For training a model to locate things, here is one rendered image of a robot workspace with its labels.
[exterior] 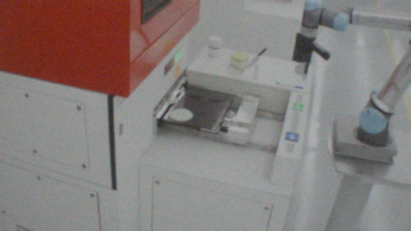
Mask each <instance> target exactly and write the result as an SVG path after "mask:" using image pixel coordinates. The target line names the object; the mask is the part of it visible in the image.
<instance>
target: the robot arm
mask: <svg viewBox="0 0 411 231"><path fill-rule="evenodd" d="M348 24H352V25H360V26H367V27H375V28H383V29H391V30H398V31H405V32H411V14H410V13H403V12H392V11H387V10H372V9H366V8H361V7H350V6H349V5H343V4H341V5H340V6H338V7H336V9H334V10H330V9H326V8H323V5H322V2H321V1H319V0H306V2H305V3H304V7H303V17H302V22H301V24H300V26H301V29H300V33H296V36H295V38H296V40H295V47H294V51H293V55H292V61H296V62H297V63H301V64H299V65H296V66H295V69H294V71H295V73H296V74H297V75H301V76H303V81H305V79H306V78H307V72H308V68H309V65H310V63H311V55H312V52H313V51H315V52H316V53H317V54H318V55H319V56H321V57H322V58H323V59H325V60H326V61H327V60H329V59H330V58H331V53H330V52H328V51H327V50H325V49H323V47H322V46H320V45H319V44H318V43H316V42H315V39H316V36H317V34H318V27H319V25H321V26H325V27H329V28H330V29H332V30H336V31H341V32H345V31H346V30H347V28H348ZM305 63H306V64H305ZM410 84H411V38H410V40H409V49H408V50H407V52H405V55H404V56H403V58H402V59H401V61H400V62H399V63H398V64H397V67H395V69H394V71H393V73H392V74H391V76H390V77H389V78H388V79H387V82H386V83H385V85H384V86H383V87H382V88H373V89H372V90H371V95H370V99H369V100H368V102H367V103H366V105H365V107H364V109H363V110H362V111H361V113H360V116H359V123H360V126H359V127H358V129H357V135H358V136H359V137H360V138H361V139H362V140H365V141H367V142H369V143H371V144H384V143H386V142H388V141H389V123H390V120H391V117H392V116H393V114H394V113H395V111H396V108H395V105H396V104H397V102H398V101H399V99H400V98H401V97H402V96H403V94H404V93H405V92H406V90H407V89H408V88H409V86H410Z"/></svg>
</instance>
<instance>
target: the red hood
mask: <svg viewBox="0 0 411 231"><path fill-rule="evenodd" d="M200 7H201V0H0V71H9V72H12V73H15V74H19V75H25V76H28V77H31V78H39V79H45V80H49V81H51V82H56V83H61V84H66V85H69V86H73V87H79V88H83V89H87V90H91V91H97V92H101V93H105V94H109V95H115V96H119V97H123V98H125V99H127V98H128V97H129V96H130V95H131V94H132V93H133V92H134V91H135V90H136V89H137V88H138V87H139V86H140V83H141V82H142V81H143V80H144V79H145V78H146V77H147V76H148V75H149V74H150V72H151V71H153V70H154V69H155V68H156V67H157V66H158V65H159V64H160V63H161V61H162V60H163V59H164V58H165V57H166V56H167V55H168V54H169V53H170V51H171V50H172V49H173V48H174V47H175V46H176V45H177V44H178V43H179V42H180V41H181V40H182V39H183V38H184V37H185V36H186V35H187V34H188V33H189V31H190V30H191V29H192V28H193V27H194V26H196V25H197V24H198V22H199V18H200Z"/></svg>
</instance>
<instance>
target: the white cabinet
mask: <svg viewBox="0 0 411 231"><path fill-rule="evenodd" d="M139 188H140V231H282V230H283V224H284V221H285V216H286V215H287V210H288V206H289V203H290V199H291V198H290V197H282V196H279V195H276V194H273V193H271V194H270V193H266V192H261V191H258V190H251V189H248V188H243V187H239V186H236V185H229V184H223V183H221V182H217V181H214V180H208V179H205V178H201V177H198V176H189V175H185V174H182V173H179V172H173V171H169V170H166V169H163V168H157V167H153V166H150V165H147V164H141V163H139Z"/></svg>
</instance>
